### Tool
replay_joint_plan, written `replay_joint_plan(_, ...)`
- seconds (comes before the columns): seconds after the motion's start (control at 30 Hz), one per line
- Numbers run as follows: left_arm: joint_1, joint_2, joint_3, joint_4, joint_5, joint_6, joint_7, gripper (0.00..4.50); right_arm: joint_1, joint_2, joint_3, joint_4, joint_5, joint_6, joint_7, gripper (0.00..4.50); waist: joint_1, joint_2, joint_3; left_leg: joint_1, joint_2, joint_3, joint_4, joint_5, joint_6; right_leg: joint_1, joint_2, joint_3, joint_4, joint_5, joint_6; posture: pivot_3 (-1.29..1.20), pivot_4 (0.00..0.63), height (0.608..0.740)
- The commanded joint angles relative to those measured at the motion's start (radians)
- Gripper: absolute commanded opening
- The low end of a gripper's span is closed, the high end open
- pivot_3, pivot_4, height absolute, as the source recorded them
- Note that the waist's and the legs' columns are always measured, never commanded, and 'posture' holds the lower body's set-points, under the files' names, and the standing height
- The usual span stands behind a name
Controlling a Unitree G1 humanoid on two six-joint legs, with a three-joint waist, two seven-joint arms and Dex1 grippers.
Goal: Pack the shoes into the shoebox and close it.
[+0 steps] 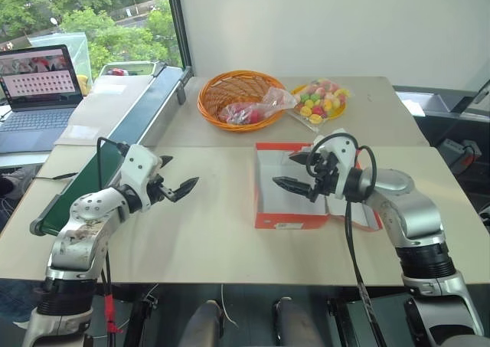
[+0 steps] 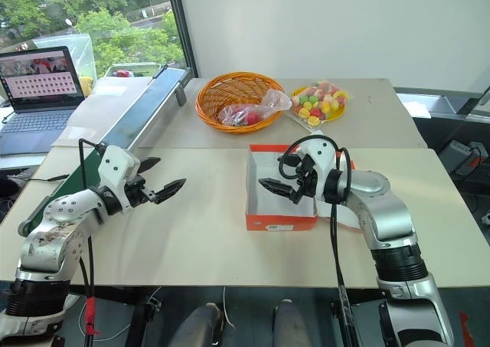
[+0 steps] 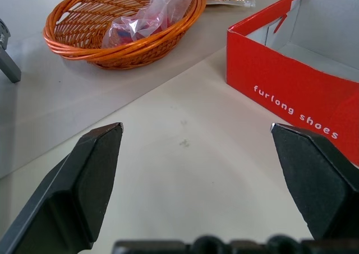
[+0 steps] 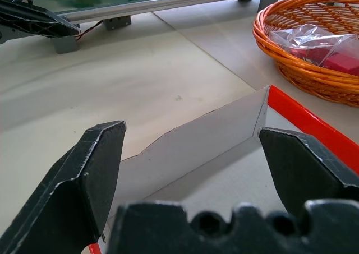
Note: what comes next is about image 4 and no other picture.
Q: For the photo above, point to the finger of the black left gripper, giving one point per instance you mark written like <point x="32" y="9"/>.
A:
<point x="36" y="21"/>

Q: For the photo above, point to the orange wicker basket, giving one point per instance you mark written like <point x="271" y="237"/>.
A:
<point x="297" y="69"/>

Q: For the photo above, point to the red block in bag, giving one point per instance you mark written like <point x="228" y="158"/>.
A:
<point x="342" y="63"/>

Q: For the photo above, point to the red and white cardboard box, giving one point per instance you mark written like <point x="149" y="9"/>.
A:
<point x="224" y="130"/>

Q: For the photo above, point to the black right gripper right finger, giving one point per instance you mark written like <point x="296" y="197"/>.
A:
<point x="303" y="167"/>

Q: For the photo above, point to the clear plastic bag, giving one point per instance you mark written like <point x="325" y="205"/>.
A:
<point x="308" y="38"/>

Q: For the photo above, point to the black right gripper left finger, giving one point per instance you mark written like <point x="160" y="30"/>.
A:
<point x="70" y="186"/>

